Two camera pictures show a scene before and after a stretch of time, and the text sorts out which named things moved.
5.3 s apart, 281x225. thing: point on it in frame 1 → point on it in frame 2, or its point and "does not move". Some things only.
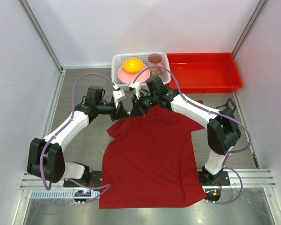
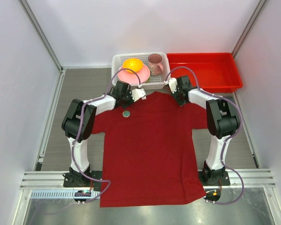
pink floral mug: [155, 59] does not move
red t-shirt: [148, 160] does not move
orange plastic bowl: [132, 65] does not move
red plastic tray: [203, 72] does not move
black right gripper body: [143, 103] → [177, 96]
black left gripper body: [114, 116] → [127, 99]
